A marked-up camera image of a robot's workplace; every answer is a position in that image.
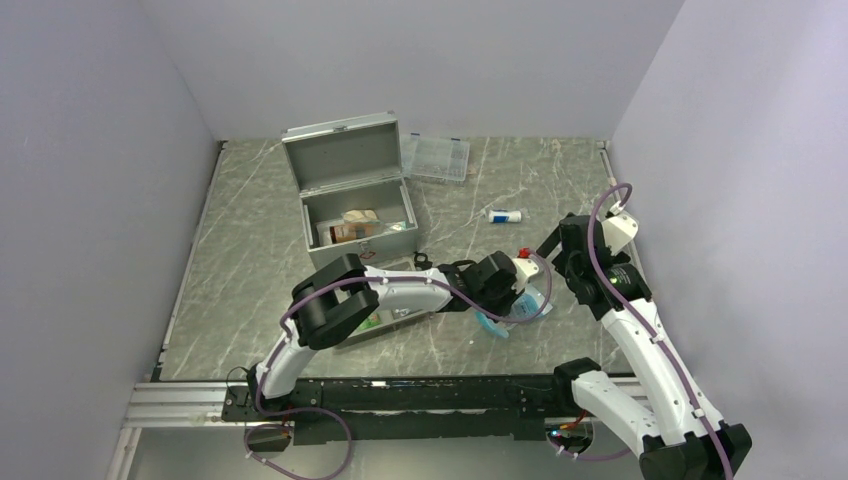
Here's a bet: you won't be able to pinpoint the blue white mask pack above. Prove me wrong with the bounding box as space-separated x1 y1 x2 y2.
475 285 552 338

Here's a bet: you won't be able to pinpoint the black handled scissors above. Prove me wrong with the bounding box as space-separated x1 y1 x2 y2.
413 251 433 271

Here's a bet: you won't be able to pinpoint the white blue bandage roll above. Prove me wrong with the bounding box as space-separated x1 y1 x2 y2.
487 209 523 224

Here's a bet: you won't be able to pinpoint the white gauze packet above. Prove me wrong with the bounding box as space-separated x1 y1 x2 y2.
315 219 345 247

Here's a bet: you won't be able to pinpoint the green wind oil box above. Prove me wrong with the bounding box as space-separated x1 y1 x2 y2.
356 313 383 333

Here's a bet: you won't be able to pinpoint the brown bottle orange cap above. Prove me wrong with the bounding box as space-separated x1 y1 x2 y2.
329 223 375 244

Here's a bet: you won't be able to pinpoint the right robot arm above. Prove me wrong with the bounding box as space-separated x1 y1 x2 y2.
537 213 752 479

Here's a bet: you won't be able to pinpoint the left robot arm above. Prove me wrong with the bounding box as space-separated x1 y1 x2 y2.
247 251 541 420

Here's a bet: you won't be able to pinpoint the grey metal medicine case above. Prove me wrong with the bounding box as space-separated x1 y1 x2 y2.
281 111 419 269

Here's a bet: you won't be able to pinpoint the grey plastic divided tray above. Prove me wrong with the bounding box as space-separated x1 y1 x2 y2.
334 256 432 348

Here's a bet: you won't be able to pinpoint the clear plastic pill organizer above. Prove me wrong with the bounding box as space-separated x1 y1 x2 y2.
400 133 470 184

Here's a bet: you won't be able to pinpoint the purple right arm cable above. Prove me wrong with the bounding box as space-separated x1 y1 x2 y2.
547 182 737 480

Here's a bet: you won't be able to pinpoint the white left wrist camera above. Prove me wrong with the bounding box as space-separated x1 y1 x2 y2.
511 247 547 293

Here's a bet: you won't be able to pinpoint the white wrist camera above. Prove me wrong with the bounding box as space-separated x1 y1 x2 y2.
601 202 639 255
511 247 547 293

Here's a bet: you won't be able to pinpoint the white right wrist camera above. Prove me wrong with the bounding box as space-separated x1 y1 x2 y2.
601 202 639 255

